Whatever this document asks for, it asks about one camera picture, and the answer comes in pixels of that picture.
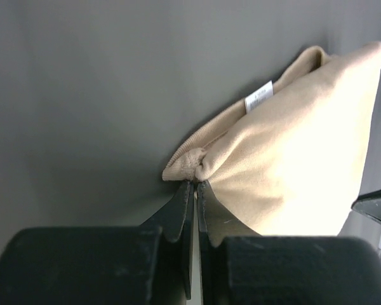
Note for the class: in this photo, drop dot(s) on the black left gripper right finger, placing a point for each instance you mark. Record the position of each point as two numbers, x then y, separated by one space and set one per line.
239 267

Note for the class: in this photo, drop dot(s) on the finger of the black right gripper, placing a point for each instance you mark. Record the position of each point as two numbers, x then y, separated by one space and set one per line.
369 205

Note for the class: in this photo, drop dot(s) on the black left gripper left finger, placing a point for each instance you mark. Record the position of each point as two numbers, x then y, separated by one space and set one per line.
146 264

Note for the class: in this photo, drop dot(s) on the beige t shirt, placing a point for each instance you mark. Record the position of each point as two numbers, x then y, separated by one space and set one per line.
292 165

